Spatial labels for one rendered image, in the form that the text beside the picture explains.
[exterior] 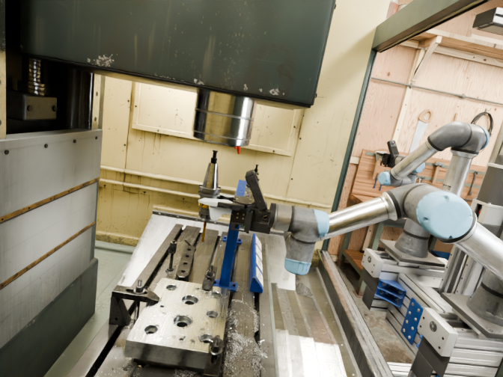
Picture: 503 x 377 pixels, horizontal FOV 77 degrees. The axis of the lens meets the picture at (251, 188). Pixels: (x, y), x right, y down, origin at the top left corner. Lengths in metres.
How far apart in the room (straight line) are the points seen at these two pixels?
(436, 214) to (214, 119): 0.61
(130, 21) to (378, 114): 3.21
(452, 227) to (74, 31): 1.00
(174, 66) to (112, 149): 1.35
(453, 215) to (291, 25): 0.61
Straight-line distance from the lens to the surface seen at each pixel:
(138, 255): 1.83
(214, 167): 0.85
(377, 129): 3.76
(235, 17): 0.75
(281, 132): 1.86
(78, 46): 0.83
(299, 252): 0.91
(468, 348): 1.37
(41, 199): 0.97
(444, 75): 4.11
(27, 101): 0.97
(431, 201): 0.94
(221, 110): 0.77
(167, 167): 1.95
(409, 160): 1.77
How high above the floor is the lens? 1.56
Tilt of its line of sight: 13 degrees down
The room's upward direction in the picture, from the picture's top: 10 degrees clockwise
